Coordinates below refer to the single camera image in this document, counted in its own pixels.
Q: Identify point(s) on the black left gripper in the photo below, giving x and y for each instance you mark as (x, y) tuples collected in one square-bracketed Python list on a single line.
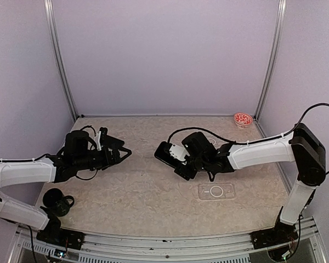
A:
[(108, 161)]

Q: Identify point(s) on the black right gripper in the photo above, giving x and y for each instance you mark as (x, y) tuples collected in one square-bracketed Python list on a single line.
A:
[(183, 171)]

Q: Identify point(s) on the black smartphone with teal edge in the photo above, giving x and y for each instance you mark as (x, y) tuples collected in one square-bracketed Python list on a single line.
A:
[(162, 154)]

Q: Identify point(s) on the clear magsafe phone case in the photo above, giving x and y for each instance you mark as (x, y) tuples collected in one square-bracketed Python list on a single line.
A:
[(215, 192), (215, 141)]

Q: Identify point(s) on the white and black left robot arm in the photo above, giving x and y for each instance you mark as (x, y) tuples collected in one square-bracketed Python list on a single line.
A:
[(80, 152)]

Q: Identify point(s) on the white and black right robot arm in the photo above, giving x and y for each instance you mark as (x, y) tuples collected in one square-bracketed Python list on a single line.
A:
[(300, 146)]

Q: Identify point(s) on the black phone with purple edge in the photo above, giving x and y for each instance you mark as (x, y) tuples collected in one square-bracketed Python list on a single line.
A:
[(111, 142)]

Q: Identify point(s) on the red patterned small bowl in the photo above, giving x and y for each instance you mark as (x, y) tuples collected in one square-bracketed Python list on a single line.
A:
[(243, 120)]

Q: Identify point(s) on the black mug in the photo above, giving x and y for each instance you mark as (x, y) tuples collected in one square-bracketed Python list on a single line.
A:
[(57, 202)]

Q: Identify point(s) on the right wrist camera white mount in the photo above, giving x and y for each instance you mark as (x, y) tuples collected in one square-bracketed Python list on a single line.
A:
[(179, 153)]

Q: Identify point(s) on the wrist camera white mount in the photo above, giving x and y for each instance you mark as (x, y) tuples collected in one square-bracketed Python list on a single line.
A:
[(100, 137), (179, 153)]

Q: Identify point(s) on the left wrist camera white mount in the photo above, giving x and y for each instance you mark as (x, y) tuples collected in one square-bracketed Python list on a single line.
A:
[(100, 137)]

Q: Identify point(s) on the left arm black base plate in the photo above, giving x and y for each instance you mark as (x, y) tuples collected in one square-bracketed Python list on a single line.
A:
[(62, 237)]

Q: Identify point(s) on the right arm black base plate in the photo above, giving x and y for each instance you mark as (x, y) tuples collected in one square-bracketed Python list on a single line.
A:
[(273, 236)]

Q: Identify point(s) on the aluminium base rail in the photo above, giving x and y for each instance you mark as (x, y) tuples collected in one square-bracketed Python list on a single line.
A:
[(234, 247)]

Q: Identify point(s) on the left aluminium frame post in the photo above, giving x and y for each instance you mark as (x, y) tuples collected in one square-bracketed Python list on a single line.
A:
[(52, 28)]

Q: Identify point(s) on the aluminium frame post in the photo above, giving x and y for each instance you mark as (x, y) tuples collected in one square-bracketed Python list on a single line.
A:
[(280, 16), (52, 28)]

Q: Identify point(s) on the right aluminium frame post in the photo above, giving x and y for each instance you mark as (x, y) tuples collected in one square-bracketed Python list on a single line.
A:
[(280, 16)]

